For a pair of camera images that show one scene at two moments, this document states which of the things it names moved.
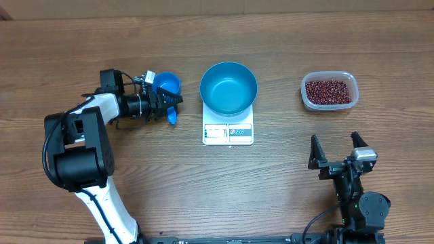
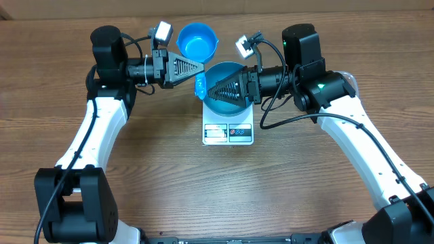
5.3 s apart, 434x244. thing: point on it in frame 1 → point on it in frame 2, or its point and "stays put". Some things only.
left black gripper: [158, 102] → [162, 57]
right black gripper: [330, 168] → [248, 84]
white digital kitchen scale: [237, 130] stays put
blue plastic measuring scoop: [172, 82] → [198, 41]
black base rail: [333, 238] stays put
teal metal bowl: [228, 88] stays put
